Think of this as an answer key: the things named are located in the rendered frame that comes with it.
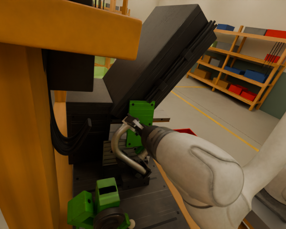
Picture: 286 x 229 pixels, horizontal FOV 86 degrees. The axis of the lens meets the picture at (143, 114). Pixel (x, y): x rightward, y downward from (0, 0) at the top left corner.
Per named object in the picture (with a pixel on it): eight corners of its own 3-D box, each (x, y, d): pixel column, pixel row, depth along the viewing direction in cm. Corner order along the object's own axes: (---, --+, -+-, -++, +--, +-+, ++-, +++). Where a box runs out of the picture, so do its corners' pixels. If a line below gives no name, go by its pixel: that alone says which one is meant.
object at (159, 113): (157, 108, 101) (158, 104, 99) (169, 122, 88) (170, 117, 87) (95, 108, 85) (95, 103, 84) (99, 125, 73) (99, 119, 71)
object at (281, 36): (249, 111, 473) (298, 31, 367) (184, 77, 690) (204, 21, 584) (258, 110, 500) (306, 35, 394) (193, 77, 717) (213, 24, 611)
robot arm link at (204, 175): (145, 147, 33) (167, 186, 39) (199, 191, 20) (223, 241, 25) (180, 119, 37) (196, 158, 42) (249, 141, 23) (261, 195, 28)
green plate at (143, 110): (142, 138, 79) (147, 97, 74) (149, 145, 72) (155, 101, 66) (121, 139, 74) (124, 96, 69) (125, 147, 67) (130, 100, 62)
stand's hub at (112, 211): (121, 218, 41) (125, 202, 38) (124, 231, 39) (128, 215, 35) (91, 227, 38) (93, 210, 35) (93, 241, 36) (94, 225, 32)
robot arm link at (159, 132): (174, 123, 36) (160, 118, 41) (148, 153, 34) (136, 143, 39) (191, 146, 40) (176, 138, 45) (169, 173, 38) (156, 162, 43)
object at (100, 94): (99, 126, 104) (103, 78, 88) (107, 160, 81) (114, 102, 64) (69, 128, 97) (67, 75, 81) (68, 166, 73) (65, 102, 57)
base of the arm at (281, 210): (252, 172, 93) (258, 166, 90) (297, 205, 78) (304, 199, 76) (239, 184, 83) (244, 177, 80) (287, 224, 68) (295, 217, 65)
